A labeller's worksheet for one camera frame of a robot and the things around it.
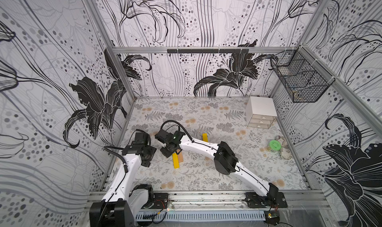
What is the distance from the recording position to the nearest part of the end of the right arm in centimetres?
68

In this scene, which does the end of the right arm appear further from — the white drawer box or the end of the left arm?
the white drawer box

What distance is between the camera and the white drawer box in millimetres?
928

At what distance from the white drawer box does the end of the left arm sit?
2.10 ft

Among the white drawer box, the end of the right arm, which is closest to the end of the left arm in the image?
the end of the right arm

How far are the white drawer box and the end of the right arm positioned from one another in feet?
1.69

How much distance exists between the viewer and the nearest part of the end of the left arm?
57 centimetres
